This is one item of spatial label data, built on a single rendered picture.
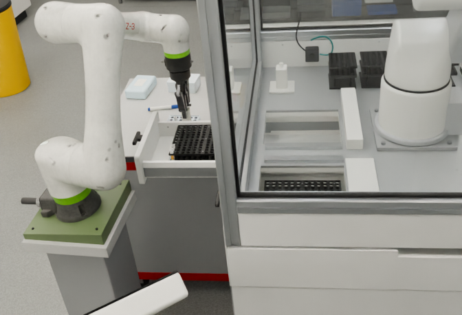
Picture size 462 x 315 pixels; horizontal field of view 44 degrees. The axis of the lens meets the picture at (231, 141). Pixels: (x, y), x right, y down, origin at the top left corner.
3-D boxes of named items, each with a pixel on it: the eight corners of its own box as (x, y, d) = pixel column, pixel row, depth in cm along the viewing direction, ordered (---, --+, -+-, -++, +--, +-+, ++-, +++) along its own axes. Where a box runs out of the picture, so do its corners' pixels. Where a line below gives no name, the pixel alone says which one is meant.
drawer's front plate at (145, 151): (139, 184, 187) (133, 157, 181) (157, 135, 211) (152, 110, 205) (144, 184, 187) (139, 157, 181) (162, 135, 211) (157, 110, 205)
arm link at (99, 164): (107, 199, 160) (106, 1, 149) (62, 190, 167) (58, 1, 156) (135, 188, 171) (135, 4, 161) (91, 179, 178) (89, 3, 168)
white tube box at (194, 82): (168, 92, 251) (166, 82, 248) (174, 82, 258) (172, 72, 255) (195, 93, 248) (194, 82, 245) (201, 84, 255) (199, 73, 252)
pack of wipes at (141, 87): (146, 100, 246) (144, 91, 244) (125, 99, 249) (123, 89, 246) (157, 83, 258) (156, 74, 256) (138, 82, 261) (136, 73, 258)
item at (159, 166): (145, 178, 188) (141, 163, 184) (161, 135, 209) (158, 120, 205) (267, 177, 183) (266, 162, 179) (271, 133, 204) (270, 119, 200)
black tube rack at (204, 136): (171, 170, 190) (168, 153, 186) (180, 139, 204) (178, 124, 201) (238, 169, 187) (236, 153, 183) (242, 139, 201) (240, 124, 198)
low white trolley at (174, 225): (125, 294, 256) (89, 156, 214) (155, 204, 307) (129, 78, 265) (255, 298, 249) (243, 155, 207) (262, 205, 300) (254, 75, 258)
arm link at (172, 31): (177, 23, 189) (193, 11, 197) (145, 18, 194) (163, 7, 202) (182, 61, 197) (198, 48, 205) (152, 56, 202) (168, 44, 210)
